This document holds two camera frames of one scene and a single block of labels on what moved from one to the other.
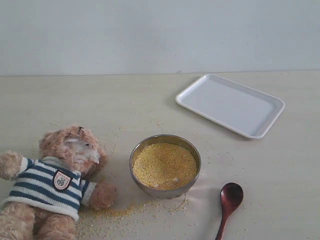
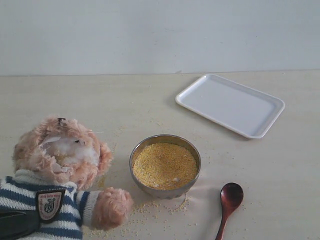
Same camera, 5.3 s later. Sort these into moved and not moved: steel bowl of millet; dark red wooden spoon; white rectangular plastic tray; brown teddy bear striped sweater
Moved: brown teddy bear striped sweater
Not moved: white rectangular plastic tray; steel bowl of millet; dark red wooden spoon
